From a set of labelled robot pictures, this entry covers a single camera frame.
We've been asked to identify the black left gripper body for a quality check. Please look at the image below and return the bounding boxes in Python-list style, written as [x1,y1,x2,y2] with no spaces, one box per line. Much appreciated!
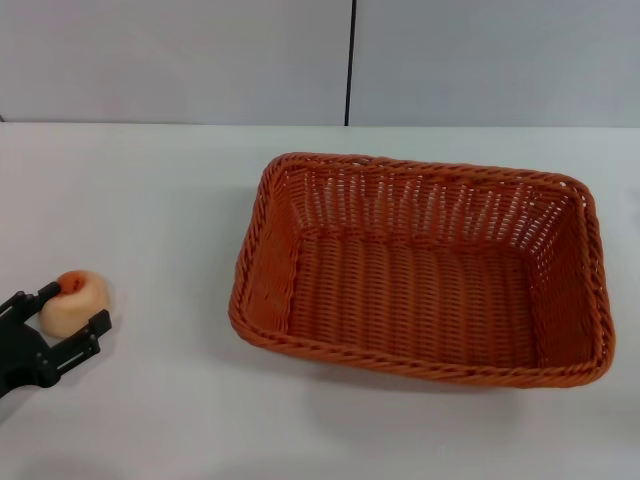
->
[0,321,62,399]

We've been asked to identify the round bun with orange glaze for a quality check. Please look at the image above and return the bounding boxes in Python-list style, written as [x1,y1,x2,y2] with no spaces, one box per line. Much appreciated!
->
[40,269,111,338]

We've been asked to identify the orange woven wicker basket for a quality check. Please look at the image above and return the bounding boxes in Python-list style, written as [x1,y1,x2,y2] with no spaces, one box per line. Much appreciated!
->
[228,152,614,389]

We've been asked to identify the black vertical wall strip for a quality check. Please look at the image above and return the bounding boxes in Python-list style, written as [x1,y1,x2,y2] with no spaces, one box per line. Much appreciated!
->
[343,0,359,127]

